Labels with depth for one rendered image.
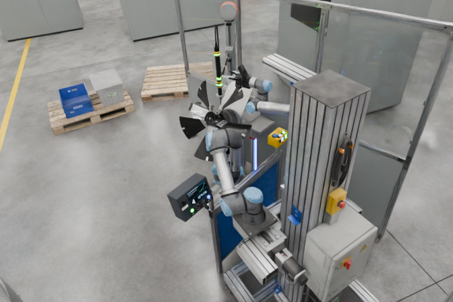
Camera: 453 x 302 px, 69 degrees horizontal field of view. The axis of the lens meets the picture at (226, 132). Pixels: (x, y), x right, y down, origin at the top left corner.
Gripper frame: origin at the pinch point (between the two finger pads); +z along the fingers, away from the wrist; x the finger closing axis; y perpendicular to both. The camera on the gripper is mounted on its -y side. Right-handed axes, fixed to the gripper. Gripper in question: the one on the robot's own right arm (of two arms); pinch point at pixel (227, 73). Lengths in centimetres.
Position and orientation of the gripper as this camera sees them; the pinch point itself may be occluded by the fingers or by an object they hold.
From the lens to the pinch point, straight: 246.3
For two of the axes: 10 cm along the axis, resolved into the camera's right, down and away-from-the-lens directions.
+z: -8.4, -2.9, 4.6
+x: 5.4, -5.4, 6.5
